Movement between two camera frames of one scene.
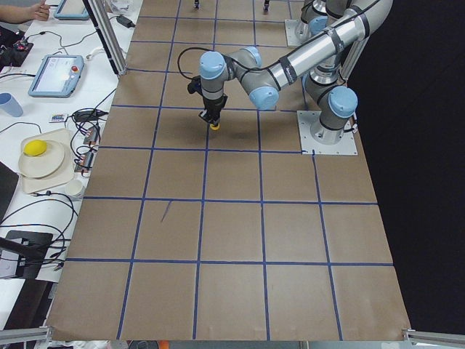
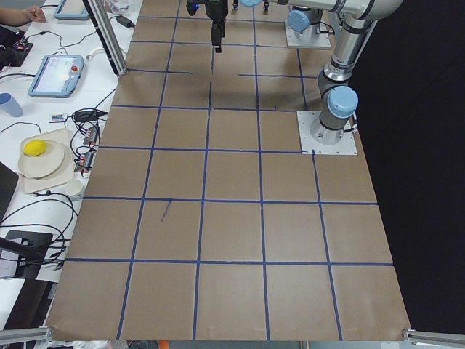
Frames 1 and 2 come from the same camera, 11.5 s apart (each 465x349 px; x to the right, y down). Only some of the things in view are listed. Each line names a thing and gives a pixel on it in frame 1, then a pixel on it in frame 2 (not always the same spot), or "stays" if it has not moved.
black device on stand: x=33 y=246 stays
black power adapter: x=126 y=22 stays
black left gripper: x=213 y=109 to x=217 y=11
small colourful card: x=58 y=117 stays
